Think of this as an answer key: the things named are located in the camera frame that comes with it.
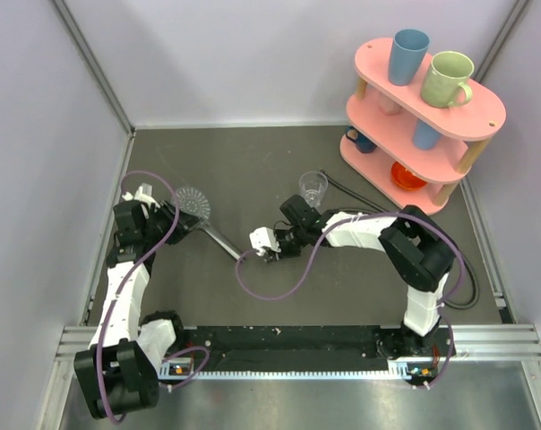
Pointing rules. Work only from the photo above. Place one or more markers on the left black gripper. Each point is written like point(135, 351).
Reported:
point(184, 225)

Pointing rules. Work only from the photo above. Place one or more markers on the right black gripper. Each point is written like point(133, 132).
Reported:
point(284, 253)

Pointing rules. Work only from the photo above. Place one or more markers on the grey shower head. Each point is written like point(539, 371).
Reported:
point(193, 202)

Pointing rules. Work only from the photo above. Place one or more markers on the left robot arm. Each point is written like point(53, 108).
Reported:
point(118, 371)

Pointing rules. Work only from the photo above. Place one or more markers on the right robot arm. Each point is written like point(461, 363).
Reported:
point(421, 253)

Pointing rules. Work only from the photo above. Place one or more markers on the clear plastic cup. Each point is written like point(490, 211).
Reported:
point(312, 187)

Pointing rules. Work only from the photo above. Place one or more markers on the dark blue mug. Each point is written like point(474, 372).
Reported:
point(362, 143)

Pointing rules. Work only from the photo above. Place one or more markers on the orange bowl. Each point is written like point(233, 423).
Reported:
point(405, 179)

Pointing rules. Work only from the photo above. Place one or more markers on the pink three-tier shelf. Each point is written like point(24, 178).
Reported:
point(410, 151)

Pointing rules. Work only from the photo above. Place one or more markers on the pink cup middle shelf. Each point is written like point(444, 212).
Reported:
point(388, 106)

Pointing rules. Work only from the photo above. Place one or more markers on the blue cup middle shelf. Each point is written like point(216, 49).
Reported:
point(425, 137)

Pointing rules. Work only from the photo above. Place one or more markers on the green mug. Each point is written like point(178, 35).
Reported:
point(446, 80)

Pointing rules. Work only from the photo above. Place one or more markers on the blue tumbler on top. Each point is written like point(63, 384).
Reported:
point(408, 50)

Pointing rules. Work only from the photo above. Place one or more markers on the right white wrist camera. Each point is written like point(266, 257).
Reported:
point(263, 241)

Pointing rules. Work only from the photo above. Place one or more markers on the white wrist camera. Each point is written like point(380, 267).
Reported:
point(142, 194)
point(263, 241)

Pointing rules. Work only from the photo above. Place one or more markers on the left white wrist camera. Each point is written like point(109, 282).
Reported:
point(142, 194)

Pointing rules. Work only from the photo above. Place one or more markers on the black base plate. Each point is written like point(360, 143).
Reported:
point(288, 348)

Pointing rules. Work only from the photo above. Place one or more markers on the aluminium rail frame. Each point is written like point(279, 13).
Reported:
point(344, 377)

